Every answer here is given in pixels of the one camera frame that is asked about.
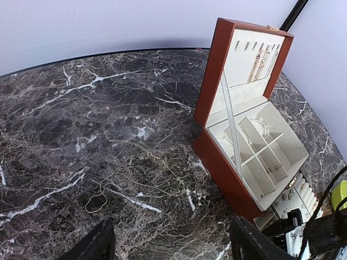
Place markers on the gold necklace green stones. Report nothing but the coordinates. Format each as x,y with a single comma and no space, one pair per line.
140,175

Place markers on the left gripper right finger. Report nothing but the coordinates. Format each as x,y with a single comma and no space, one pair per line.
248,242

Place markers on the thin silver bangle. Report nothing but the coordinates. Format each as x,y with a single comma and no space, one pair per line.
225,139

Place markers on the red jewelry box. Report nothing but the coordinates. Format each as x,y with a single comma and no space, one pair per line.
244,64

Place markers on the lime green bowl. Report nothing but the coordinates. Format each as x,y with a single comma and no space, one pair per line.
338,194

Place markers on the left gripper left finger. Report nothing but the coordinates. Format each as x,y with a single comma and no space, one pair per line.
99,243

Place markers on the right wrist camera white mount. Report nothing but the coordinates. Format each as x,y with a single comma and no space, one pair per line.
287,234

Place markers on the right black frame post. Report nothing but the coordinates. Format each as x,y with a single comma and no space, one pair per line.
293,15

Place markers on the red jewelry tray insert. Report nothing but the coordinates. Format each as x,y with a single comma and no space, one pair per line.
299,196

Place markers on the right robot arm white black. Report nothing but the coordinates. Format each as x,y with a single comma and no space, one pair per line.
327,233

